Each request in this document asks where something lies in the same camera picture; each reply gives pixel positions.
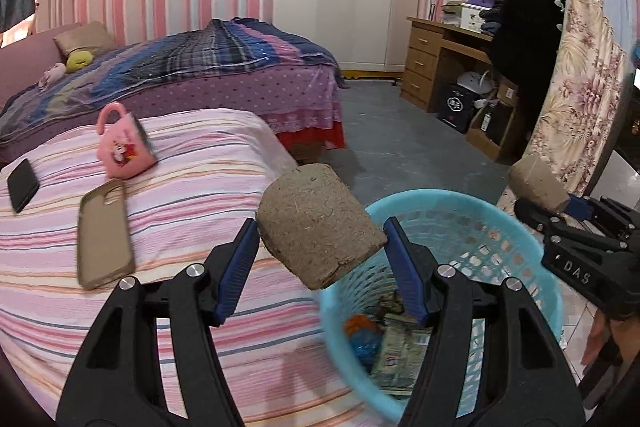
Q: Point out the pink cartoon mug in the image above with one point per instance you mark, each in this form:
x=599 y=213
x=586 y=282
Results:
x=125 y=147

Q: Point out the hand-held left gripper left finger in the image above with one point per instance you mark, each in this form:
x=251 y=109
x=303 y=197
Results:
x=237 y=277

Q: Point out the purple dotted bedspread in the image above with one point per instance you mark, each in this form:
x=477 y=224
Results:
x=280 y=97

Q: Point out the green grey snack packet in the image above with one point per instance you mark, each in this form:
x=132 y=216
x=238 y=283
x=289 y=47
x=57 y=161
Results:
x=400 y=354

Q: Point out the blue plastic bag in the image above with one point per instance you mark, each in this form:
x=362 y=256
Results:
x=367 y=349

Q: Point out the mauve covered headboard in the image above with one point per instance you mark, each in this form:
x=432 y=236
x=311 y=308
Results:
x=25 y=62

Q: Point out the black paper bag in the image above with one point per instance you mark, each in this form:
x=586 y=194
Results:
x=455 y=108

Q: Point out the wooden desk with drawers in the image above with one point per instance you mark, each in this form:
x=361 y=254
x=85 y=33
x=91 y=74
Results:
x=422 y=67

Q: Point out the pink plush toy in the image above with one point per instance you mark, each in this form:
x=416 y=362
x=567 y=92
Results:
x=52 y=74

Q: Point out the black phone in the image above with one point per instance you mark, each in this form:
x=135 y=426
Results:
x=22 y=184

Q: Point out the bed with plaid blanket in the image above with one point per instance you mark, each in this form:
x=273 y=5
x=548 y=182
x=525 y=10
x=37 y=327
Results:
x=200 y=52

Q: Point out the pink striped blanket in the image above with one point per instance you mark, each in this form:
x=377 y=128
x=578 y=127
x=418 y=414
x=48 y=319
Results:
x=200 y=187

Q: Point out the brown pillow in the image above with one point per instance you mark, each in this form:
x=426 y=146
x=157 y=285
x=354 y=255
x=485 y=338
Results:
x=85 y=38

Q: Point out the beige phone case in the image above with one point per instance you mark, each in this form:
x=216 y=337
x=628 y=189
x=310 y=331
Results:
x=105 y=237

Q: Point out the white round appliance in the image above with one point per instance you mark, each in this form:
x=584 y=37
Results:
x=475 y=82

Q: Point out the yellow plush toy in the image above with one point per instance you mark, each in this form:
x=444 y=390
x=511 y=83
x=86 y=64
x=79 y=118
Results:
x=80 y=62

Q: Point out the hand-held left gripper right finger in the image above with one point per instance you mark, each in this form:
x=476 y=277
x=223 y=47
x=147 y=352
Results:
x=407 y=277

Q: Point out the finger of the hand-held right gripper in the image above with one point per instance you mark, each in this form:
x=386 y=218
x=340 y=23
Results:
x=580 y=207
x=537 y=217

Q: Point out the orange plastic bag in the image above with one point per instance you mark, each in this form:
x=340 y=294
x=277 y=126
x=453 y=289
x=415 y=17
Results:
x=357 y=324

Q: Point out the person's right hand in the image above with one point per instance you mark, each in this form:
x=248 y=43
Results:
x=597 y=334

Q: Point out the floral curtain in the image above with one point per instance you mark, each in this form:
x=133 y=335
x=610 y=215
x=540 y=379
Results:
x=585 y=97

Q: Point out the light blue plastic basket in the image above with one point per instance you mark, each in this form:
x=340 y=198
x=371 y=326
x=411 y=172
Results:
x=450 y=212

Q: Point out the white storage box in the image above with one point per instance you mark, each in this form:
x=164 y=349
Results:
x=472 y=17

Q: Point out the black coat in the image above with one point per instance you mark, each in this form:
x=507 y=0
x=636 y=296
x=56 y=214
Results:
x=530 y=32

